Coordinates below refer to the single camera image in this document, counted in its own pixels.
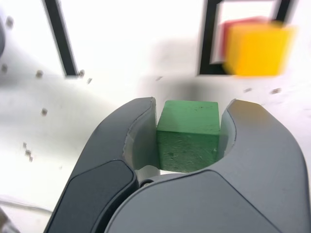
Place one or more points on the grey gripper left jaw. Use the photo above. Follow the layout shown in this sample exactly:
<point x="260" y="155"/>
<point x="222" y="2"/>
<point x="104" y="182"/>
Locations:
<point x="102" y="150"/>

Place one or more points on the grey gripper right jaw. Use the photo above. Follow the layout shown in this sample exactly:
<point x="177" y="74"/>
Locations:
<point x="243" y="187"/>

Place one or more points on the green cube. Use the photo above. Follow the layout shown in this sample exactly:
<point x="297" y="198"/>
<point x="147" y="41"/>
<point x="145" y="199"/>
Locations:
<point x="188" y="140"/>

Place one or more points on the yellow cube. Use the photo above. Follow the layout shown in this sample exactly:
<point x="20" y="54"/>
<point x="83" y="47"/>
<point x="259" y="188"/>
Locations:
<point x="257" y="51"/>

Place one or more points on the red cube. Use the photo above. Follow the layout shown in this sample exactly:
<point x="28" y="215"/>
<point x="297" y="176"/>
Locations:
<point x="223" y="30"/>

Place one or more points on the black tape square outline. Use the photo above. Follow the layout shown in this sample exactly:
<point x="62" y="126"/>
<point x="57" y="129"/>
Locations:
<point x="206" y="48"/>

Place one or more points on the black tape strip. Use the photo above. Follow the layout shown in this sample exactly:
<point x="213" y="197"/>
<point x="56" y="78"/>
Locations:
<point x="63" y="48"/>

